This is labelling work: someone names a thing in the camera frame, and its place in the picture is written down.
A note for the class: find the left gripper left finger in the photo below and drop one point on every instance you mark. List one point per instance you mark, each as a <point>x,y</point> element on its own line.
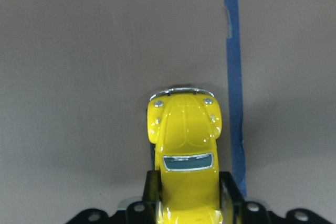
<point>144,210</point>

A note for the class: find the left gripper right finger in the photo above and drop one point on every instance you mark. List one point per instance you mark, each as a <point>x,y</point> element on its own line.
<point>234,208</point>

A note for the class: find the yellow beetle toy car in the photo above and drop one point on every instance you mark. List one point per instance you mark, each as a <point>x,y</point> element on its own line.
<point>183,126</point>

